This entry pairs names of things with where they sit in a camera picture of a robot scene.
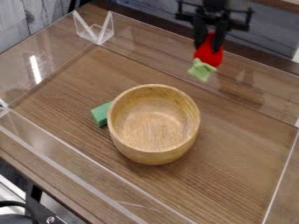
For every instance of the green foam block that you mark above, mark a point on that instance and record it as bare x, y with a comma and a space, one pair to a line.
101, 114

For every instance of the red plush strawberry toy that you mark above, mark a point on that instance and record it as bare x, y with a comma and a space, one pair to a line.
206, 60

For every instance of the black table frame bracket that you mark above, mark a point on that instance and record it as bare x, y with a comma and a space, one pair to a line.
41, 213

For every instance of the clear acrylic corner bracket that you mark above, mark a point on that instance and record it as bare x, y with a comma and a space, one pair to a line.
98, 34

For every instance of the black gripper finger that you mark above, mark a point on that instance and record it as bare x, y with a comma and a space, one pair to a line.
221, 28
200, 31

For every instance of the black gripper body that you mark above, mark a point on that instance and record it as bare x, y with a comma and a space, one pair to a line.
213, 11

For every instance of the wooden bowl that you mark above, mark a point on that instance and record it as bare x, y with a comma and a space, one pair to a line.
154, 122

